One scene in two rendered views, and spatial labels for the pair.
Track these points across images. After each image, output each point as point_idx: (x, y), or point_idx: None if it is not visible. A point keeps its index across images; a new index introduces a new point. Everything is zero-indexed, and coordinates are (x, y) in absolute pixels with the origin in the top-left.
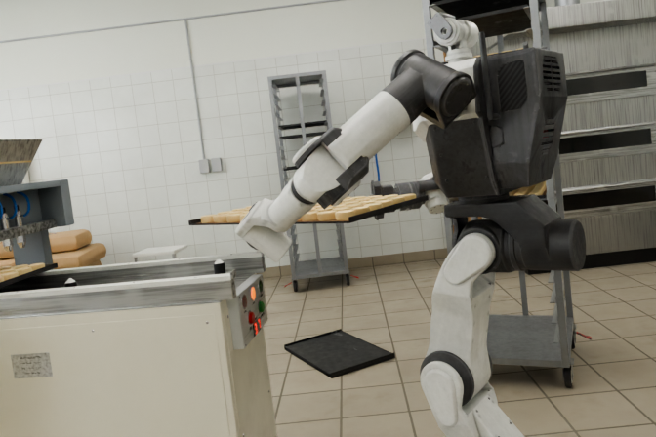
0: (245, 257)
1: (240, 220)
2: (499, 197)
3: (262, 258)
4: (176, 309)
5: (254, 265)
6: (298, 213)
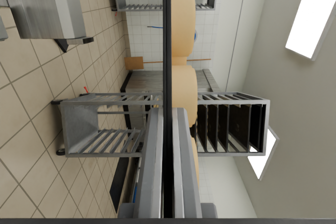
0: None
1: None
2: None
3: (61, 38)
4: None
5: (33, 12)
6: None
